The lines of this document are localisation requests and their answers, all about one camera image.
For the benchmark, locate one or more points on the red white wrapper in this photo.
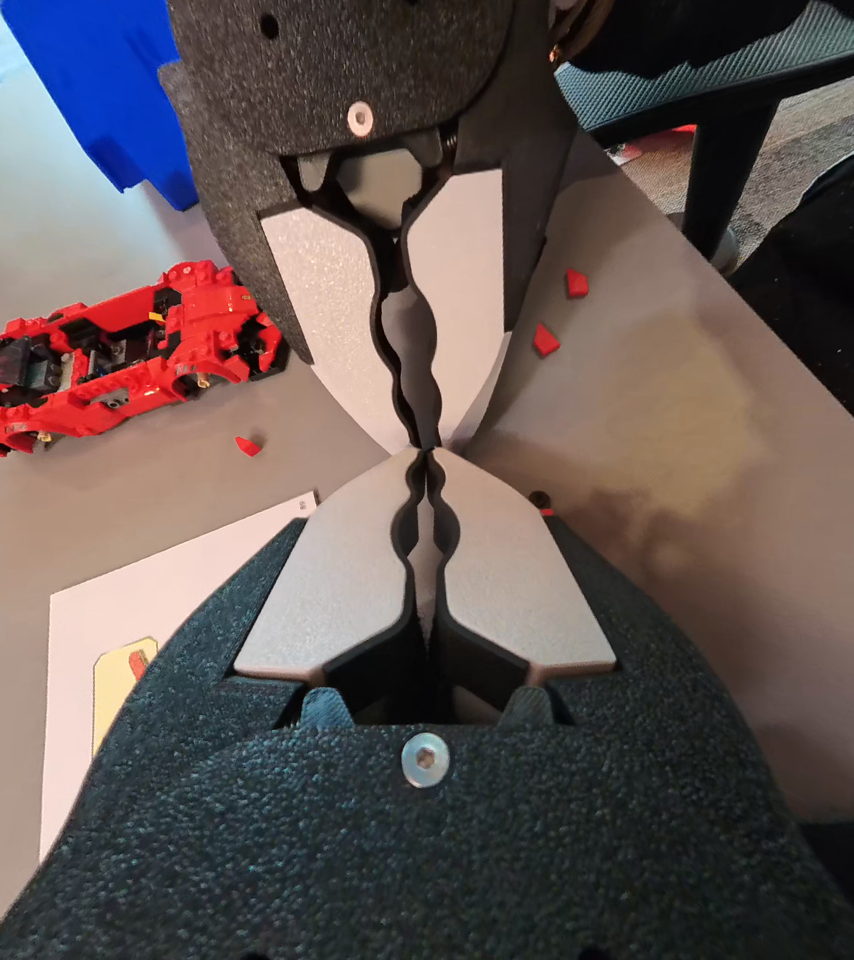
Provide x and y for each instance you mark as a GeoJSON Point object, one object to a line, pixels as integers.
{"type": "Point", "coordinates": [626, 152]}

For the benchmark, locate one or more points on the red lego car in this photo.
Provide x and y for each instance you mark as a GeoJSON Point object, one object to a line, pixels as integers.
{"type": "Point", "coordinates": [209, 315]}

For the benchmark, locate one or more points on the red slope lego piece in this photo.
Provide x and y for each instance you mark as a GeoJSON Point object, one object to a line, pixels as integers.
{"type": "Point", "coordinates": [248, 445]}
{"type": "Point", "coordinates": [545, 339]}
{"type": "Point", "coordinates": [575, 283]}

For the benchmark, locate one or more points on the black mesh office chair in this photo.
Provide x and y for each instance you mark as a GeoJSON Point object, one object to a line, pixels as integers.
{"type": "Point", "coordinates": [697, 97]}

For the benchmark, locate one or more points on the blue plastic bin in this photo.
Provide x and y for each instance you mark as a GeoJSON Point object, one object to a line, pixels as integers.
{"type": "Point", "coordinates": [97, 90]}

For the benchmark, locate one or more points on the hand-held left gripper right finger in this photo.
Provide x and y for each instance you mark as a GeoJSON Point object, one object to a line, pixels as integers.
{"type": "Point", "coordinates": [517, 585]}

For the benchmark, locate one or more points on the lego instruction sheet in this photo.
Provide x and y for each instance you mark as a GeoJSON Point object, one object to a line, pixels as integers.
{"type": "Point", "coordinates": [134, 600]}

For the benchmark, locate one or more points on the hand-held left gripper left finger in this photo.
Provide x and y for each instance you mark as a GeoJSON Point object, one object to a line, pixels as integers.
{"type": "Point", "coordinates": [337, 585]}

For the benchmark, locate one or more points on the dark cloth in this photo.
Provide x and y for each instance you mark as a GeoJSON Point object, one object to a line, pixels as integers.
{"type": "Point", "coordinates": [697, 30]}

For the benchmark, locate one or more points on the small red black lego piece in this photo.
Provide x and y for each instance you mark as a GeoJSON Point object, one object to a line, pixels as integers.
{"type": "Point", "coordinates": [539, 501]}

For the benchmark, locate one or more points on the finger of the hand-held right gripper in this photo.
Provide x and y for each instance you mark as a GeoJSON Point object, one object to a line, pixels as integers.
{"type": "Point", "coordinates": [322, 300]}
{"type": "Point", "coordinates": [464, 255]}

